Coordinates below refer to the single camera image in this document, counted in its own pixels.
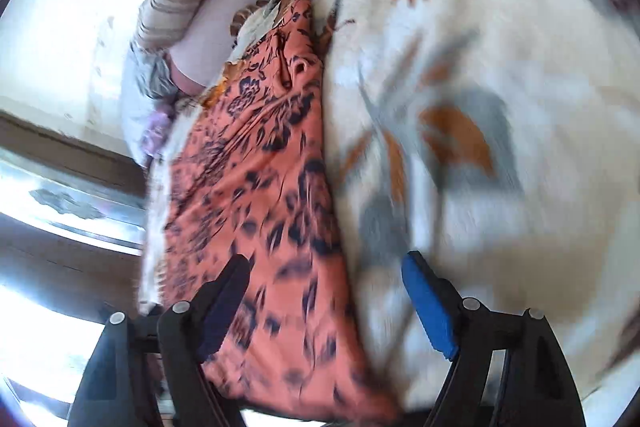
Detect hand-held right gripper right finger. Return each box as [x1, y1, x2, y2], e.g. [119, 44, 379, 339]
[401, 250, 587, 427]

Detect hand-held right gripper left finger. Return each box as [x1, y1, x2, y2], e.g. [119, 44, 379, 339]
[67, 253, 251, 427]

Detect orange floral garment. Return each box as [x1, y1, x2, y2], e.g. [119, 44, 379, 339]
[162, 0, 401, 423]

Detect stained glass window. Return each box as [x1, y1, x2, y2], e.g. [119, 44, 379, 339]
[0, 157, 148, 253]

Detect purple cloth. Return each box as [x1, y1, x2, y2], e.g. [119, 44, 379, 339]
[140, 104, 176, 158]

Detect grey-blue pillow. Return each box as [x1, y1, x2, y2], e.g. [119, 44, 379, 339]
[120, 42, 186, 168]

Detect cream leaf-print blanket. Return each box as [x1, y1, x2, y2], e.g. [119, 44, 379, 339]
[137, 0, 640, 413]

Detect pink bed sheet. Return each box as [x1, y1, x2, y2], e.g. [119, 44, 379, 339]
[167, 0, 301, 98]

